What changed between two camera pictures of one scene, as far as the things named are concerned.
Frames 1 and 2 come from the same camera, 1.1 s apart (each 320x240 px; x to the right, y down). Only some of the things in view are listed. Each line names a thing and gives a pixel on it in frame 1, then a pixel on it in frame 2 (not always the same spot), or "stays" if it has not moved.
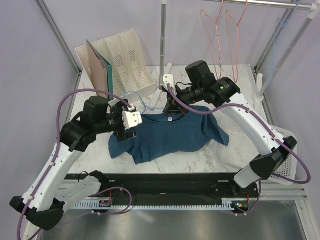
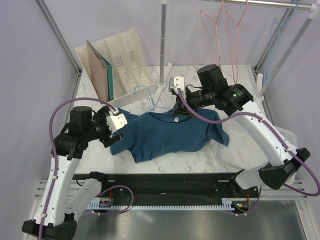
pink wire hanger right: [237, 26] stays
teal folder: [109, 75] stays
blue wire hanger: [151, 108] -> [154, 105]
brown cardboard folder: [98, 70] stays
